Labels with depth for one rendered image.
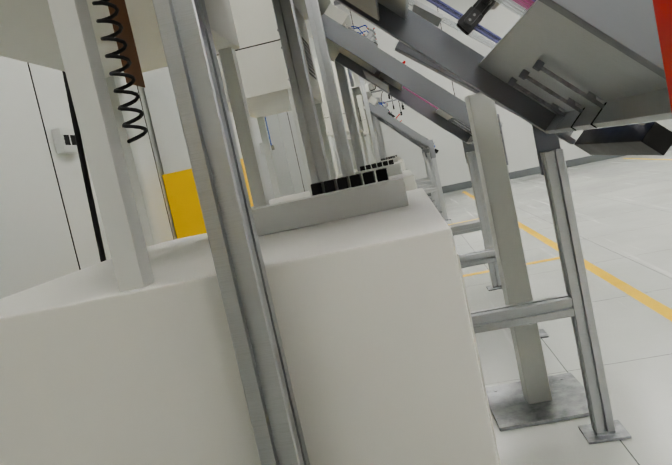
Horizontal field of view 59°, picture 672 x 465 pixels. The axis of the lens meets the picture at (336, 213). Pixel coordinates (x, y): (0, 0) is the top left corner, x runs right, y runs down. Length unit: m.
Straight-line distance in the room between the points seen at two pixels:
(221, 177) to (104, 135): 0.16
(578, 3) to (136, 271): 0.53
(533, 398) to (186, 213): 3.02
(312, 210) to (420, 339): 0.39
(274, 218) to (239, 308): 0.39
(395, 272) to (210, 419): 0.26
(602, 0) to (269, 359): 0.47
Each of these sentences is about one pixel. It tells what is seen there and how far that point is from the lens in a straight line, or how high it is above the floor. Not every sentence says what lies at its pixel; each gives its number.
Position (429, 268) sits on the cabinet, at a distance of 0.62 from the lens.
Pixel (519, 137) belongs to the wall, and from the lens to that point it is 8.86.
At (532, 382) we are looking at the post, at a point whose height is 0.07.
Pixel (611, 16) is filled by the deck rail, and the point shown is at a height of 0.79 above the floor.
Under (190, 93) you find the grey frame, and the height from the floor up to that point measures 0.80.
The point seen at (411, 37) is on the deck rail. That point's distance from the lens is 1.31.
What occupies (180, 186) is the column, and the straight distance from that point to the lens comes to 4.21.
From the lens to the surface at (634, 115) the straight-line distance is 0.87.
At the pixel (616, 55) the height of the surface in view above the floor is 0.76.
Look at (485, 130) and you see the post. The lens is 1.52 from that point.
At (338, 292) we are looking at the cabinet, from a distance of 0.63.
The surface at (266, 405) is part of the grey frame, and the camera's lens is 0.64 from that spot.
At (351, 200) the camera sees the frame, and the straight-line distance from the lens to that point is 0.95.
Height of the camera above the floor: 0.70
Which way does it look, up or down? 4 degrees down
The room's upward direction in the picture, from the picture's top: 12 degrees counter-clockwise
